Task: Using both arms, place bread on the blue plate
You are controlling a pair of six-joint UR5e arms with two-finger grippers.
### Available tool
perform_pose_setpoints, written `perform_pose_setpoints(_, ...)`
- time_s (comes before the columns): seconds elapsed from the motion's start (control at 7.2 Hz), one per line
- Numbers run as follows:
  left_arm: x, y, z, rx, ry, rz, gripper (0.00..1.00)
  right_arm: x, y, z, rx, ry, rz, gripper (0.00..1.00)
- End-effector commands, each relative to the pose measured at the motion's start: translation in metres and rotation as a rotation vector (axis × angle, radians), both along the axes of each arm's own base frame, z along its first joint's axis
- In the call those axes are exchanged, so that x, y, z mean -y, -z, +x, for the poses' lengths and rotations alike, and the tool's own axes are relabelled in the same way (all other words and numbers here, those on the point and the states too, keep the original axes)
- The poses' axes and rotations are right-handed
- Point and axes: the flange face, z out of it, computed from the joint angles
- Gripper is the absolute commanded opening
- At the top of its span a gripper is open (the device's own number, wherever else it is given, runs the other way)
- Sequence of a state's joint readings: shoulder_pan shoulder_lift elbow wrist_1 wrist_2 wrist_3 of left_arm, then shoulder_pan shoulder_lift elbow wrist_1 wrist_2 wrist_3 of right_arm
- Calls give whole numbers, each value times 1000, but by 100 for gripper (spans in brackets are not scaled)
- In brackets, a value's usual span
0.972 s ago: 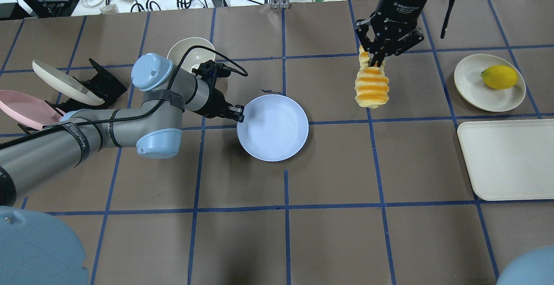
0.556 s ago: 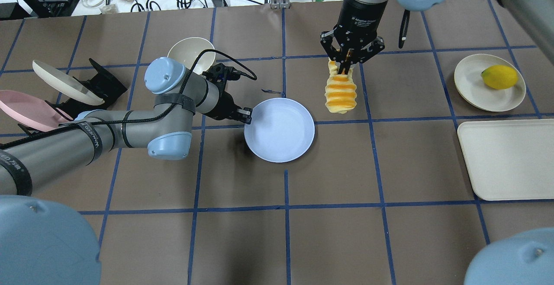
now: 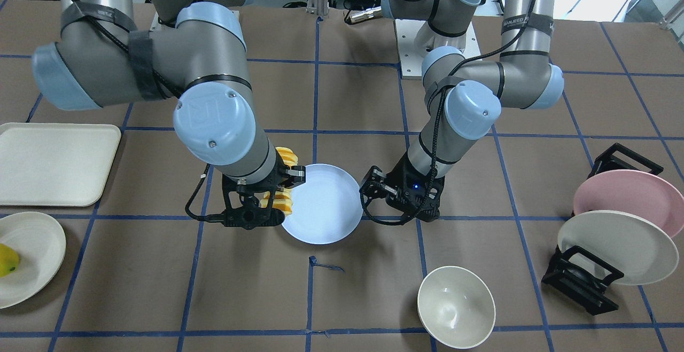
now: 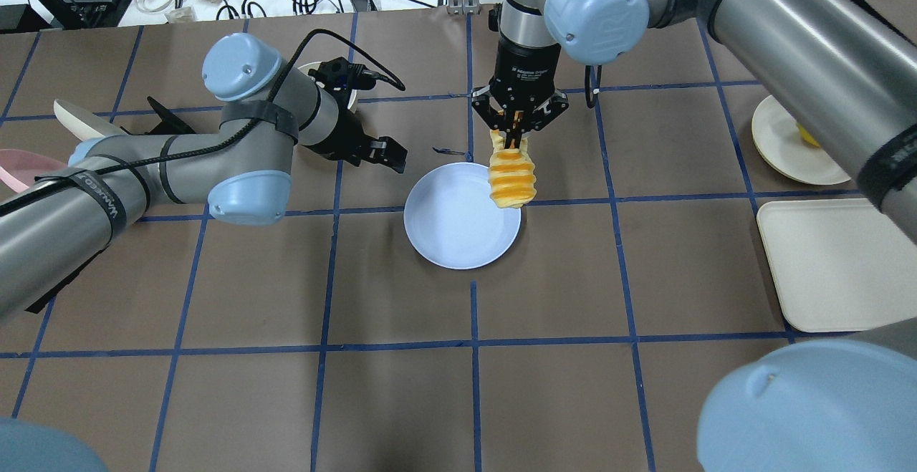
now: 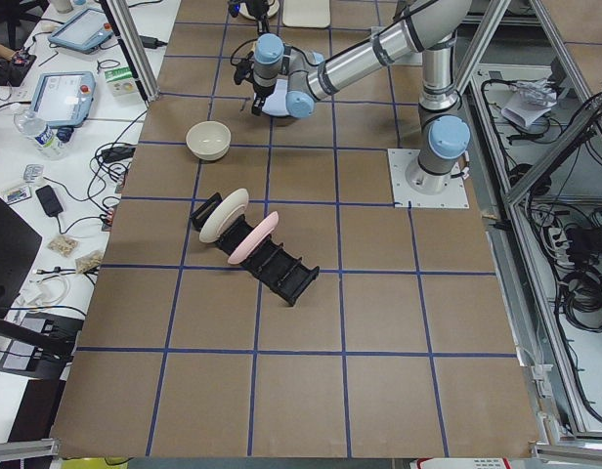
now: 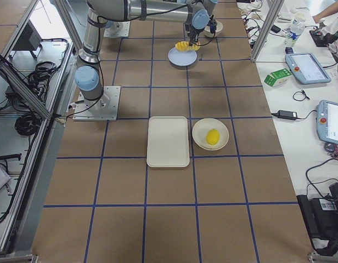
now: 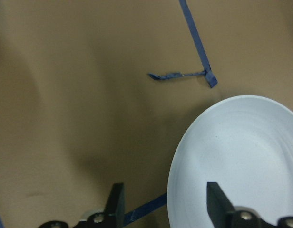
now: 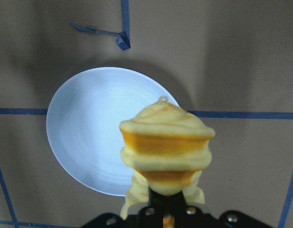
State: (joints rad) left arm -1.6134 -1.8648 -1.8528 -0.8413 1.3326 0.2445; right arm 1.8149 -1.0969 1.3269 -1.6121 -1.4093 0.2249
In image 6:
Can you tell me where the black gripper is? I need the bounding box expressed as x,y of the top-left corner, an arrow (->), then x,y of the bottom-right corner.
184,16 -> 216,46

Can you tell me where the blue plate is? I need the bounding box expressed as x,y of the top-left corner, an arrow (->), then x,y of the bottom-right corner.
168,47 -> 197,66

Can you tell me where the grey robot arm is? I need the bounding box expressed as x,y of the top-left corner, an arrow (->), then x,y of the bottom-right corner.
75,0 -> 218,102

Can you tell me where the cream plate with lemon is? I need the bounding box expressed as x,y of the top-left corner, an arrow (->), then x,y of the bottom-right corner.
192,118 -> 229,151

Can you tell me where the cream bowl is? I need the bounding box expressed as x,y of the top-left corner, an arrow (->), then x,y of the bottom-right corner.
203,19 -> 223,38

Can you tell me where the green white carton box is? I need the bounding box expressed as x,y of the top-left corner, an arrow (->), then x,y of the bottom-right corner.
264,68 -> 291,87

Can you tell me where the yellow lemon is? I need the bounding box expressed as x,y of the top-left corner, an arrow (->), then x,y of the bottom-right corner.
206,129 -> 220,145

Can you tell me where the clear water bottle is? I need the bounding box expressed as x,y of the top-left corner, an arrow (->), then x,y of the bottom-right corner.
284,13 -> 306,48

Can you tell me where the cream rectangular tray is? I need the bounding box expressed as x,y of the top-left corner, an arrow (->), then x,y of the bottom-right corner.
147,116 -> 190,168

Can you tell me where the far blue teach pendant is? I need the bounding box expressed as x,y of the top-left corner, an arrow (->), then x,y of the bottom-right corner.
285,53 -> 331,84

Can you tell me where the blue teach pendant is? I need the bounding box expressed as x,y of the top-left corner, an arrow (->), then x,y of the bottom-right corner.
316,100 -> 338,145
285,53 -> 331,84

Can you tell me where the black power adapter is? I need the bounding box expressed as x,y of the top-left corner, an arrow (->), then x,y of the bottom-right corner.
278,110 -> 298,121

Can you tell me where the near blue teach pendant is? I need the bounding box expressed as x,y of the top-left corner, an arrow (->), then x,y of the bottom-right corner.
316,100 -> 338,145

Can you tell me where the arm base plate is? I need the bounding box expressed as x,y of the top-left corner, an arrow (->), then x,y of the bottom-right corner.
72,86 -> 121,121
104,21 -> 131,38

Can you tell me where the aluminium frame post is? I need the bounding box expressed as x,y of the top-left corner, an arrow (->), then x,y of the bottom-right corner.
250,0 -> 284,62

